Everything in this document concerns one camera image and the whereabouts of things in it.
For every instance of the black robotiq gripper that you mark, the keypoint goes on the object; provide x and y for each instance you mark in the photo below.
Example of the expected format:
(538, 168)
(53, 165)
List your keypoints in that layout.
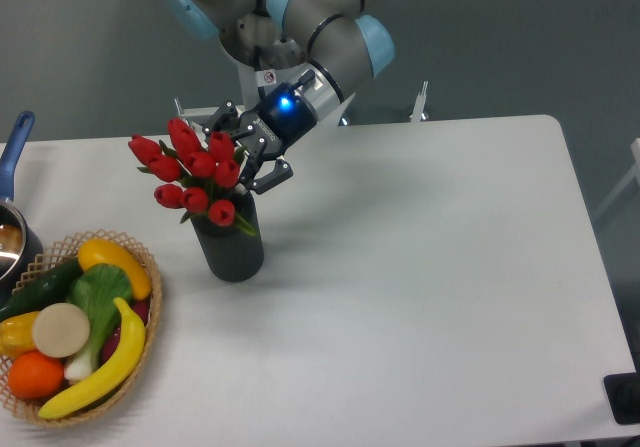
(266, 131)

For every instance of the red tulip bouquet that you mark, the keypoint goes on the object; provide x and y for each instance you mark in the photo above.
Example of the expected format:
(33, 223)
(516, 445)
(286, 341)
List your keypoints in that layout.
(198, 177)

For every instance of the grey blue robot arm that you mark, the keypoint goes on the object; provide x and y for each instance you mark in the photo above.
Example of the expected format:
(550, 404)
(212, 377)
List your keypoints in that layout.
(342, 48)

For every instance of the dark grey ribbed vase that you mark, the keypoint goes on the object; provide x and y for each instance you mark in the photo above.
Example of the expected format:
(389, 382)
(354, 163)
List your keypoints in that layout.
(232, 254)

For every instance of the yellow squash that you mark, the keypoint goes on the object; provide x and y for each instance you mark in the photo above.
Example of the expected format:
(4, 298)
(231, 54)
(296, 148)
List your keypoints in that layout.
(102, 251)

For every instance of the purple red vegetable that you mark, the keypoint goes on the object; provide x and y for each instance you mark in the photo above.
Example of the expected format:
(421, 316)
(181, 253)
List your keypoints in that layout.
(141, 308)

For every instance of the green bok choy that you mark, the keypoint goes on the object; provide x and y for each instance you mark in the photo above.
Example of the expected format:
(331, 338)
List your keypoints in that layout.
(94, 293)

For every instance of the woven wicker basket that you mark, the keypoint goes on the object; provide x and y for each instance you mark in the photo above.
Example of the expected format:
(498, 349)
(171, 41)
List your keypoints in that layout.
(52, 256)

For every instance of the yellow banana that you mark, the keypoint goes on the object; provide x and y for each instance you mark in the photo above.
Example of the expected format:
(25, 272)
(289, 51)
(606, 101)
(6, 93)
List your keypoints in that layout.
(107, 377)

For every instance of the dark green cucumber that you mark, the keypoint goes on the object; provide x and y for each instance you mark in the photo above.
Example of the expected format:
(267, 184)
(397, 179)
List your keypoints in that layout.
(49, 288)

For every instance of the beige round slice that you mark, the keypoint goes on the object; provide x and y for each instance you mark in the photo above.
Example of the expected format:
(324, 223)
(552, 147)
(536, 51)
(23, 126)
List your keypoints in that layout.
(60, 330)

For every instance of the yellow bell pepper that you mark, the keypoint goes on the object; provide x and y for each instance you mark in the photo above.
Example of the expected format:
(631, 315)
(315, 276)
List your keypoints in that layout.
(16, 334)

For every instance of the orange fruit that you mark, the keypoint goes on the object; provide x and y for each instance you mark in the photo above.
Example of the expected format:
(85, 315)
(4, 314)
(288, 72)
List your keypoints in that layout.
(34, 375)

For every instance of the black device at table edge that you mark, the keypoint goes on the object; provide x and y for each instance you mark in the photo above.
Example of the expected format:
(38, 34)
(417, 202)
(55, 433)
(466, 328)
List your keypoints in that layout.
(623, 396)

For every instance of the blue handled saucepan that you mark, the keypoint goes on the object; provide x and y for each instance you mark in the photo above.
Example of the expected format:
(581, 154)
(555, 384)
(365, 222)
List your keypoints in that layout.
(19, 244)

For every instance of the white frame at right edge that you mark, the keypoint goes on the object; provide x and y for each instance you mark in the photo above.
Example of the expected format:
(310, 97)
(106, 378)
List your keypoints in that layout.
(622, 192)

